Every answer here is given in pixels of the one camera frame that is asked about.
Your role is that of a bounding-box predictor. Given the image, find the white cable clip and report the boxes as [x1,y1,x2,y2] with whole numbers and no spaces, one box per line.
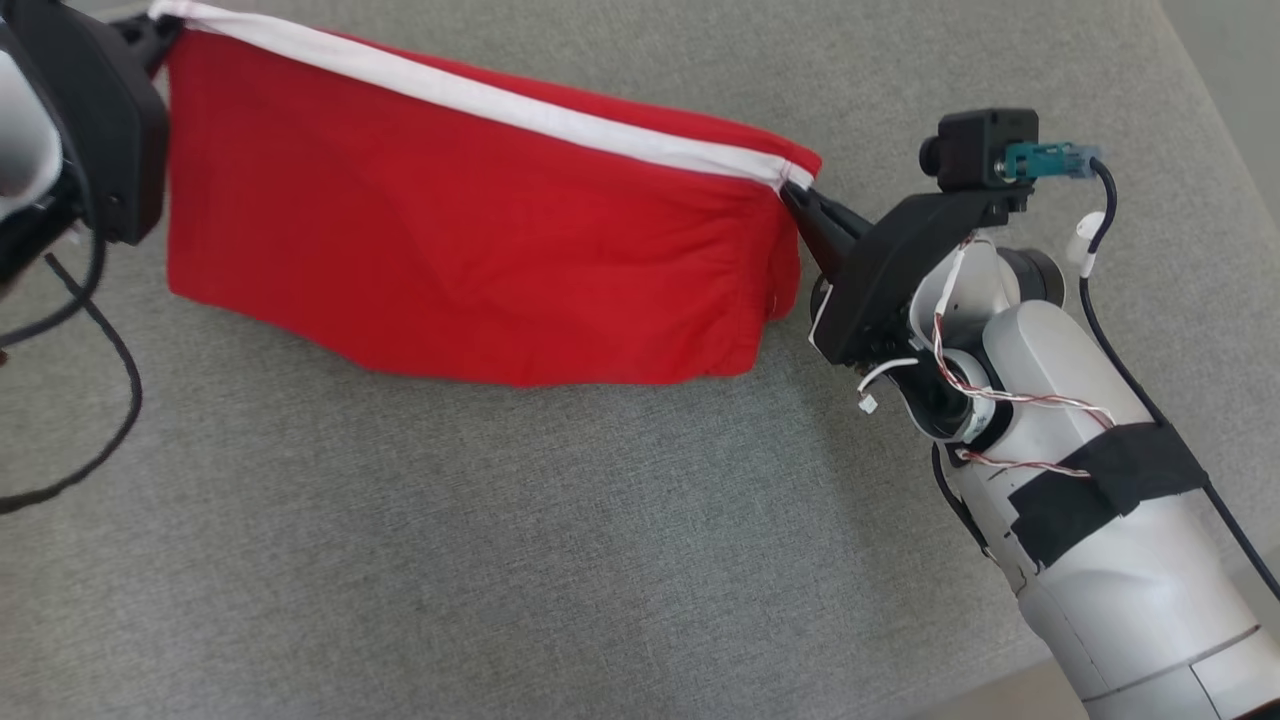
[1065,211,1107,267]

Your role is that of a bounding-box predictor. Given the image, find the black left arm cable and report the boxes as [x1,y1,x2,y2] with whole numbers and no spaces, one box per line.
[0,180,144,517]

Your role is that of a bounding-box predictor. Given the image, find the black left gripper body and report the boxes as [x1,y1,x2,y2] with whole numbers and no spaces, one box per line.
[10,0,171,246]

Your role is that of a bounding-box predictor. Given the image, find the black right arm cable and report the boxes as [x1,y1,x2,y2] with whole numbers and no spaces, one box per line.
[1075,160,1280,601]

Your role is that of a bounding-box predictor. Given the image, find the grey fabric sofa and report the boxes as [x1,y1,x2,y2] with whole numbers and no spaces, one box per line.
[0,0,1280,720]

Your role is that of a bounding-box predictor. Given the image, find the teal right camera connector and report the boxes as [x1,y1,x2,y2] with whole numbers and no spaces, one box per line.
[1000,140,1103,183]

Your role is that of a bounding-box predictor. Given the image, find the red white twisted wires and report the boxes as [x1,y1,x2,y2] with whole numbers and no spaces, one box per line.
[855,240,1117,477]

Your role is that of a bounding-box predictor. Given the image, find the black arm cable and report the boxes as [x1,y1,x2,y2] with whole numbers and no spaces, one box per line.
[0,180,144,517]
[1075,160,1280,601]

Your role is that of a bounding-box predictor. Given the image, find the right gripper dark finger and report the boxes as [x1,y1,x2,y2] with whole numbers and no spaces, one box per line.
[795,212,856,277]
[783,184,871,239]

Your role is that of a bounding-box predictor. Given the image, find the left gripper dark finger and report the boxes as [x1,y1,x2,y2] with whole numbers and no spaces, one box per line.
[112,18,184,76]

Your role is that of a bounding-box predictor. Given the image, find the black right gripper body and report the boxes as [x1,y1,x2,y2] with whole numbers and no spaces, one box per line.
[808,190,1011,366]

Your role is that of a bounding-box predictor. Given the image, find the red shorts white waistband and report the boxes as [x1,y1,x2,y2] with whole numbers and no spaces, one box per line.
[148,0,823,389]

